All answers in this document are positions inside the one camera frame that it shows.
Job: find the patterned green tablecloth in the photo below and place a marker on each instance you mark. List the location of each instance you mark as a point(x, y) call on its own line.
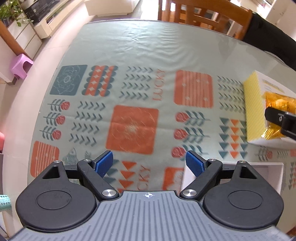
point(150, 91)

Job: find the wooden chair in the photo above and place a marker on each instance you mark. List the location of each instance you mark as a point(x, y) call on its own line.
point(219, 15)

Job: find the yellow bread packet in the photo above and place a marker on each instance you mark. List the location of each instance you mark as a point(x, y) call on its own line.
point(280, 102)

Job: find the white tv cabinet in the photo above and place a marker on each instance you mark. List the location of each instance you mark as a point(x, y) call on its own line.
point(48, 25)

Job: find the white tablet box lid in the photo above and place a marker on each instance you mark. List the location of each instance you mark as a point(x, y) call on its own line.
point(254, 89)

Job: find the green potted plant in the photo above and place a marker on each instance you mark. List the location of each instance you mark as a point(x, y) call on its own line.
point(12, 13)

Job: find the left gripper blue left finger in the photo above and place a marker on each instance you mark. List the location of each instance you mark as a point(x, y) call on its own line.
point(103, 163)

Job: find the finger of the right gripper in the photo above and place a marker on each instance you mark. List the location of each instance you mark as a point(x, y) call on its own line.
point(285, 120)

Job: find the purple plastic stool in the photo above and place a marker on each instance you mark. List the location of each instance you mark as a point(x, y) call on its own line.
point(18, 64)

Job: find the white coffee table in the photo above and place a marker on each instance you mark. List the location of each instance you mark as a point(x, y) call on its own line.
point(110, 7)

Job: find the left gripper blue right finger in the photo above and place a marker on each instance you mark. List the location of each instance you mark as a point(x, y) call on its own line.
point(195, 163)

